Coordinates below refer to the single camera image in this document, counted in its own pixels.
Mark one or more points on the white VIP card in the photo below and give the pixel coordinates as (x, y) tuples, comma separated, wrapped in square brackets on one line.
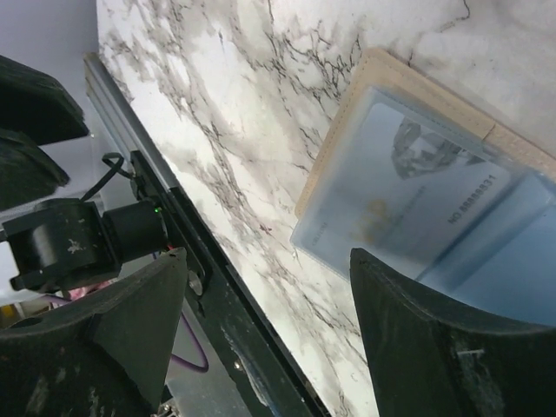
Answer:
[(400, 189)]

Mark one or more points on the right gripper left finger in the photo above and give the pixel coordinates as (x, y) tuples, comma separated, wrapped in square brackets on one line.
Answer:
[(106, 354)]

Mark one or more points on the aluminium frame rail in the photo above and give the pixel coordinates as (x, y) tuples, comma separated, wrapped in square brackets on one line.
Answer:
[(123, 125)]

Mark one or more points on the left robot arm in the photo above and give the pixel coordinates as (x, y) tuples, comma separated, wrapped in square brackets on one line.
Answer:
[(58, 244)]

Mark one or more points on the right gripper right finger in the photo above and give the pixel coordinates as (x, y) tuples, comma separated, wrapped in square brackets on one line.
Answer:
[(430, 355)]

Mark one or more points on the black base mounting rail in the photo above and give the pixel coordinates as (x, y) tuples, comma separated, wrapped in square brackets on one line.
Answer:
[(250, 372)]

